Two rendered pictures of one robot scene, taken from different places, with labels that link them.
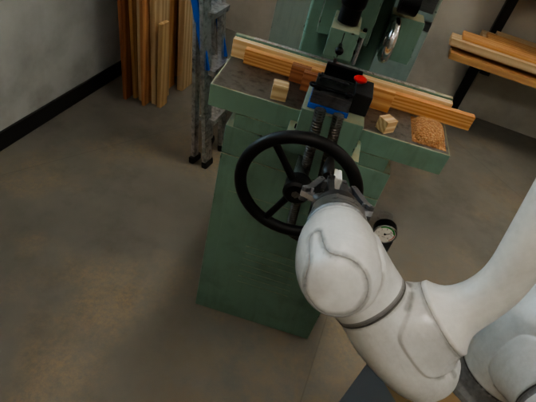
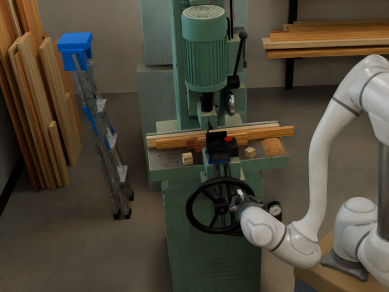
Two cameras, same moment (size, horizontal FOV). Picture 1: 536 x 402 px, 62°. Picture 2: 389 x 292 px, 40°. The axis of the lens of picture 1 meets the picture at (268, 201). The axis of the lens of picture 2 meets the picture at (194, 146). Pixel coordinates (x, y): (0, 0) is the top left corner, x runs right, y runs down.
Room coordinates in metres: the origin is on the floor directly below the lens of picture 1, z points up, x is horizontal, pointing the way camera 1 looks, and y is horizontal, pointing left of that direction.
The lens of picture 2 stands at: (-0.89, 0.26, 2.21)
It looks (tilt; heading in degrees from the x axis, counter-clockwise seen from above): 33 degrees down; 352
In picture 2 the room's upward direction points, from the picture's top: 3 degrees counter-clockwise
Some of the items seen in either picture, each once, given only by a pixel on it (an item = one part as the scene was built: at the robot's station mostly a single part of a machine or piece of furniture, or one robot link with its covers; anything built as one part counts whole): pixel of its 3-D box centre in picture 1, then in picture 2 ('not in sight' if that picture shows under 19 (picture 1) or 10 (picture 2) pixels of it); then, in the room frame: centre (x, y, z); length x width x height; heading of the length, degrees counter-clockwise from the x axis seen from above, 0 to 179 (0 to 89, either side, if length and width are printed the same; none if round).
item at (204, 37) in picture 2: not in sight; (205, 48); (1.12, -0.07, 1.35); 0.18 x 0.18 x 0.31
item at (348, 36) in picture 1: (343, 38); (207, 116); (1.14, -0.07, 1.03); 0.14 x 0.07 x 0.09; 178
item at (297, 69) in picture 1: (333, 84); (211, 141); (1.09, -0.08, 0.92); 0.23 x 0.02 x 0.04; 88
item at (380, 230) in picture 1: (383, 232); (274, 209); (0.90, -0.32, 0.65); 0.06 x 0.04 x 0.08; 88
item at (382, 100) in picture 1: (350, 89); (222, 141); (1.07, -0.13, 0.93); 0.22 x 0.01 x 0.06; 88
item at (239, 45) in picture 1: (340, 77); (213, 135); (1.13, -0.10, 0.92); 0.60 x 0.02 x 0.05; 88
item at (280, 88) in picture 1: (279, 90); (187, 158); (0.99, 0.05, 0.92); 0.04 x 0.03 x 0.04; 95
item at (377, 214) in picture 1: (375, 232); (270, 211); (0.96, -0.32, 0.58); 0.12 x 0.08 x 0.08; 178
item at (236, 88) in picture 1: (328, 118); (217, 161); (1.01, -0.09, 0.87); 0.61 x 0.30 x 0.06; 88
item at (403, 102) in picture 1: (356, 88); (225, 137); (1.11, -0.15, 0.92); 0.62 x 0.02 x 0.04; 88
